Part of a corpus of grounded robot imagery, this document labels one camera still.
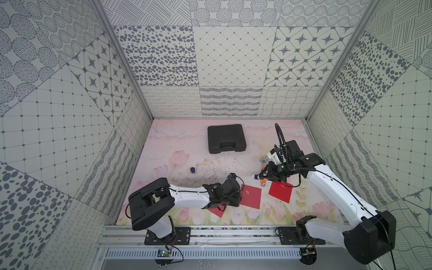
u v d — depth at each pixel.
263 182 0.90
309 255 0.72
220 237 0.75
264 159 0.99
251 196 0.86
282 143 0.64
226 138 1.04
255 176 0.78
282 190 0.88
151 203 0.48
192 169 0.94
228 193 0.66
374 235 0.38
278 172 0.67
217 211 0.80
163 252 0.72
